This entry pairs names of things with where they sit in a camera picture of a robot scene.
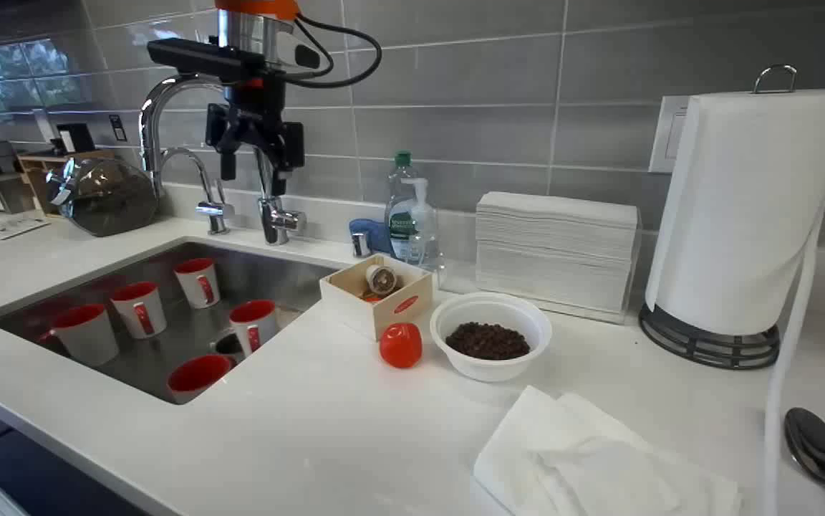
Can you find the white paper towel roll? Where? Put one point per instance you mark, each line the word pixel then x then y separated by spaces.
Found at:
pixel 745 211

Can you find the brown coffee beans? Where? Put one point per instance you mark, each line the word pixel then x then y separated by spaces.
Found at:
pixel 487 339

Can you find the round object in wooden box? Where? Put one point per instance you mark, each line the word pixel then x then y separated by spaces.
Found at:
pixel 381 279

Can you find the stack of white napkins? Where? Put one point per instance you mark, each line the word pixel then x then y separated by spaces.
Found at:
pixel 557 250

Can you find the tall chrome faucet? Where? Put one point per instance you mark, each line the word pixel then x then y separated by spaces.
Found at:
pixel 149 125

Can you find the small picture frame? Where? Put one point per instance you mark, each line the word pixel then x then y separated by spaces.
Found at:
pixel 4 194

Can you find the blue sponge holder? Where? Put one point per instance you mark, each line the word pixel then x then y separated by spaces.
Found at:
pixel 367 236

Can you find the small wooden box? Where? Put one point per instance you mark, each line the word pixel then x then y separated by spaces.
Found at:
pixel 395 304

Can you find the clear plastic bottle green cap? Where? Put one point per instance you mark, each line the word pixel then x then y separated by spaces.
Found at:
pixel 410 217

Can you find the dark blue cabinet front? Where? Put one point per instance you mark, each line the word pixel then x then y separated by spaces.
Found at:
pixel 20 478

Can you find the stainless steel sink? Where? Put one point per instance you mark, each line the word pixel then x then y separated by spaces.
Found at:
pixel 271 276

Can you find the metal spoon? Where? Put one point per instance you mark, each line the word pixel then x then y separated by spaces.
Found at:
pixel 818 449

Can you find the white cup red inside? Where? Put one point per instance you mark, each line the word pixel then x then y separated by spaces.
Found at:
pixel 199 284
pixel 142 312
pixel 87 333
pixel 252 324
pixel 199 375

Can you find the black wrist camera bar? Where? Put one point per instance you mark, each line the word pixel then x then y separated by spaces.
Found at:
pixel 203 55

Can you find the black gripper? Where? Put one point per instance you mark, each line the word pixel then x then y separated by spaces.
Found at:
pixel 259 120

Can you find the white bowl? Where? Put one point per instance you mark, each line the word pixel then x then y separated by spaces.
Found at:
pixel 529 323

